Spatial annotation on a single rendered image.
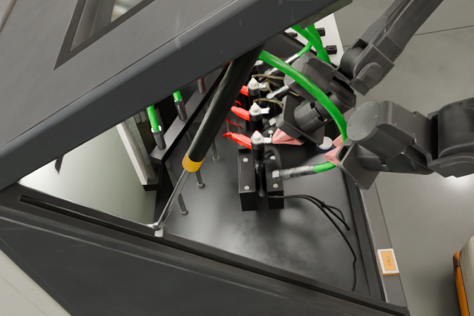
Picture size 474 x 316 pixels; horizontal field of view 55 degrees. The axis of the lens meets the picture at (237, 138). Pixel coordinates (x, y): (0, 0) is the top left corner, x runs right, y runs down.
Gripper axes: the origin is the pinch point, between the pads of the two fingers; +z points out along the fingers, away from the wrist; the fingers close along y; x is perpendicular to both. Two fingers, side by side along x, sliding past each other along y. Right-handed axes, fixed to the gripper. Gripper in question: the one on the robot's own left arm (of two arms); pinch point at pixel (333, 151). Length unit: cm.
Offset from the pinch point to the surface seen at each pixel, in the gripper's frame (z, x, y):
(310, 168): 5.2, 1.0, 3.2
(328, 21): 49, 3, -52
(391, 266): 4.8, 28.1, 6.3
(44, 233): -6.1, -29.5, 36.0
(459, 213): 75, 117, -58
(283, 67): -6.8, -18.8, -0.3
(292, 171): 8.9, 0.4, 4.6
